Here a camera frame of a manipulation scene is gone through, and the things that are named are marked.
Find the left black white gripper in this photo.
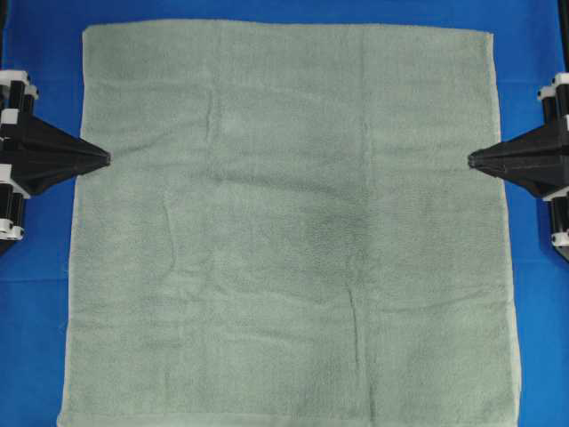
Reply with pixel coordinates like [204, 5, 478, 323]
[1, 69, 110, 240]

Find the sage green bath towel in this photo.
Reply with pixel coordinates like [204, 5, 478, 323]
[57, 20, 521, 426]

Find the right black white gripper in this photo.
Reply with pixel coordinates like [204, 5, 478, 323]
[469, 72, 568, 246]

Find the blue table cloth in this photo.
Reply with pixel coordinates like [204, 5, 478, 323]
[1, 1, 568, 426]

